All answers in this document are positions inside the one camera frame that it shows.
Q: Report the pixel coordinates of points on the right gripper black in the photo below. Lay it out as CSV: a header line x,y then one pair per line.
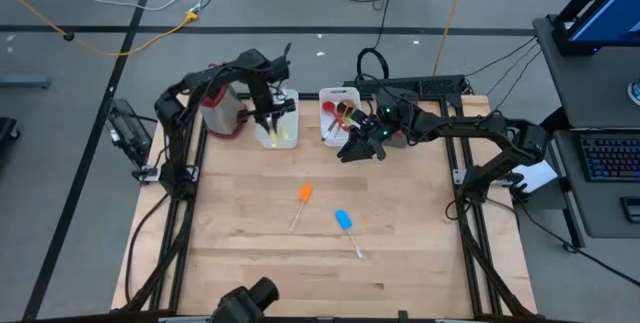
x,y
372,130

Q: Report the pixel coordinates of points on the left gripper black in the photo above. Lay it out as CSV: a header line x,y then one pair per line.
x,y
267,110

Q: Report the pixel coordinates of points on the small light wooden spoon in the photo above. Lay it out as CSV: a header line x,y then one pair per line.
x,y
340,125

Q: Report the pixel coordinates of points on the green silicone spoon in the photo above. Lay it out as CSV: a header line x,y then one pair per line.
x,y
354,115

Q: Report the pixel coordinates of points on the red silicone spoon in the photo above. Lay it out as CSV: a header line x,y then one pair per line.
x,y
328,107

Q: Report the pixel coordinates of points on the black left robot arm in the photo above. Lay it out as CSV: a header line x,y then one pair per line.
x,y
172,113

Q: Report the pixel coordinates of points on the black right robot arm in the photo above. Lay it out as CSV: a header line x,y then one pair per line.
x,y
465,125

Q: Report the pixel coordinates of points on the white plastic bin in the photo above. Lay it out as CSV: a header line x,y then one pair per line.
x,y
292,128
325,95

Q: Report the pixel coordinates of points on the red and steel box grater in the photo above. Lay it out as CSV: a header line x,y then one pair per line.
x,y
225,113

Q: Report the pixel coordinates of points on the grey translucent plastic bin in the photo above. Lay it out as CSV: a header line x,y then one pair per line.
x,y
411,98

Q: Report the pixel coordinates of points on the black mesh power box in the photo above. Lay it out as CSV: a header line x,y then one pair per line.
x,y
127,130

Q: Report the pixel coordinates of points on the small black clamp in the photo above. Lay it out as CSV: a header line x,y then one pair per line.
x,y
402,314

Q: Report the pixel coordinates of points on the white paper sheet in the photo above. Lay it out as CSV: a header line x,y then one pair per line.
x,y
540,175

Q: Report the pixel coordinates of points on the black cylindrical device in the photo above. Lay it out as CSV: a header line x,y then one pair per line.
x,y
245,303

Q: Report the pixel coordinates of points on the small black floor puck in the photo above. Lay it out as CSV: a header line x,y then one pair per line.
x,y
68,37

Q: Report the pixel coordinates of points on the grey computer cart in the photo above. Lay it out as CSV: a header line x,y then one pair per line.
x,y
590,88

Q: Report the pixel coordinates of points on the black keyboard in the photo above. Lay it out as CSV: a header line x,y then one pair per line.
x,y
612,158

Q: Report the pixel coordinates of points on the grey floor bar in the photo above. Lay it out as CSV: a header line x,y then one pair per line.
x,y
25,82

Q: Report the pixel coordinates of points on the black floor object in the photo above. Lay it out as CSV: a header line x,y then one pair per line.
x,y
6,133

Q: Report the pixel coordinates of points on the small black desk device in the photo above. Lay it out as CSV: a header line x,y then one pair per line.
x,y
631,209

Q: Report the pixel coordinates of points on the black computer monitor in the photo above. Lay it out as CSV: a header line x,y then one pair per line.
x,y
607,20

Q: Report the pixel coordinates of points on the round blue white object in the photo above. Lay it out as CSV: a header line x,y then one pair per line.
x,y
635,92

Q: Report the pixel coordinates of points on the black aluminium table frame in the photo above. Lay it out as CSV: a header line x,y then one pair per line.
x,y
307,96

